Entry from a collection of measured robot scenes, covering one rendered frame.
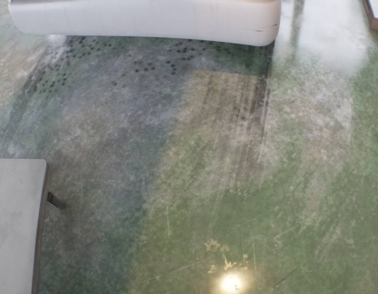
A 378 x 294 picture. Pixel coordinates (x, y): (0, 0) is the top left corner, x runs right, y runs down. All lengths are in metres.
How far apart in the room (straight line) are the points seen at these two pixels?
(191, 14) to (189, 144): 0.55
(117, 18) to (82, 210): 0.83
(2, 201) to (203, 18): 1.12
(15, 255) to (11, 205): 0.22
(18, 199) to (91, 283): 0.46
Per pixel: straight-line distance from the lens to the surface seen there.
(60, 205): 1.36
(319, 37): 1.94
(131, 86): 1.63
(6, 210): 1.36
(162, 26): 1.32
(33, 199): 1.28
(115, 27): 1.41
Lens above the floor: 1.21
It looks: 60 degrees down
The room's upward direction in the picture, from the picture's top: 10 degrees counter-clockwise
